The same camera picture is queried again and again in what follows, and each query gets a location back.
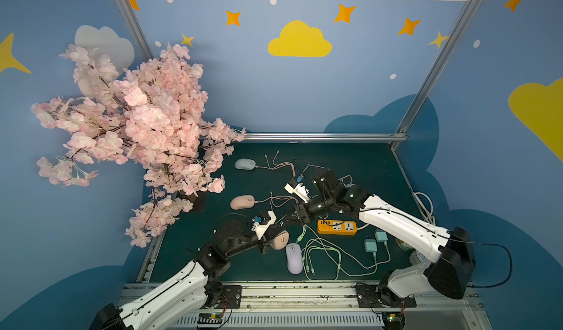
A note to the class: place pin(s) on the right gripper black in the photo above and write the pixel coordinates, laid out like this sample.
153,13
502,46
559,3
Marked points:
303,211

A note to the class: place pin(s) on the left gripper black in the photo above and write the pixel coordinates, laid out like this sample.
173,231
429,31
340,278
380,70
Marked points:
267,235

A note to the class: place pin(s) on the pink mouse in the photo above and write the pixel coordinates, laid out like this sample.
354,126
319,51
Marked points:
281,240
242,202

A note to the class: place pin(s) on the orange power strip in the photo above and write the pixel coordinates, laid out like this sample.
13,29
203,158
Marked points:
334,227

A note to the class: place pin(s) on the lavender wireless mouse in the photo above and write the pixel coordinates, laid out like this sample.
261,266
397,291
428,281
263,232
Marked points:
294,258

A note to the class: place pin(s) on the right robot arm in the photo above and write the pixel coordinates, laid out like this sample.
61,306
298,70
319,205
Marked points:
450,259

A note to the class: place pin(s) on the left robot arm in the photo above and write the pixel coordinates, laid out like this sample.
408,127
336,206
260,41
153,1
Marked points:
196,285

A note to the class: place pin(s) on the tin can with label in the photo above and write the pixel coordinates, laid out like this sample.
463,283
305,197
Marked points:
403,245

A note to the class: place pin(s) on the pink cherry blossom tree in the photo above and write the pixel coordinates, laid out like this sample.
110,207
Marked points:
152,116

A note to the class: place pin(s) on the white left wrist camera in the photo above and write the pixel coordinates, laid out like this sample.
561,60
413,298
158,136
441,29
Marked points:
264,223

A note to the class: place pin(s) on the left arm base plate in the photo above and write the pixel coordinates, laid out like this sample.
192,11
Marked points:
224,295

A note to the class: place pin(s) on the pale blue wireless mouse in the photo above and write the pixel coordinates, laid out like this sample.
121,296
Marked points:
245,164

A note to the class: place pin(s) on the aluminium rail base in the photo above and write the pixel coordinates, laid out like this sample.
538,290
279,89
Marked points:
333,305

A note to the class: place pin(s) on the aluminium frame back bar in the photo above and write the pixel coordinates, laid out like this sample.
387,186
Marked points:
324,137

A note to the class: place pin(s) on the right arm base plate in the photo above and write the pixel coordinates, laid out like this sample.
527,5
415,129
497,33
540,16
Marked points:
369,296

